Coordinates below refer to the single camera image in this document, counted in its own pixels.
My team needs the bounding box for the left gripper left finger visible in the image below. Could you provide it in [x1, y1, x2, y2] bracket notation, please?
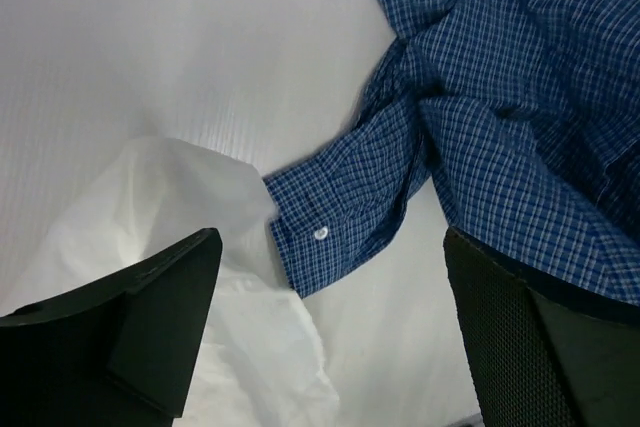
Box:
[1, 228, 222, 426]

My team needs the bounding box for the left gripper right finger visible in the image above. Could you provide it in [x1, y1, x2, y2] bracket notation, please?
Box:
[443, 228, 639, 426]

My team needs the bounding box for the white shirt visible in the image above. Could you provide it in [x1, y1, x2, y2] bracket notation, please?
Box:
[1, 137, 340, 426]

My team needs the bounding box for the blue checked shirt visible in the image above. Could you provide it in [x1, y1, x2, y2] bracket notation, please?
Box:
[266, 0, 639, 305]

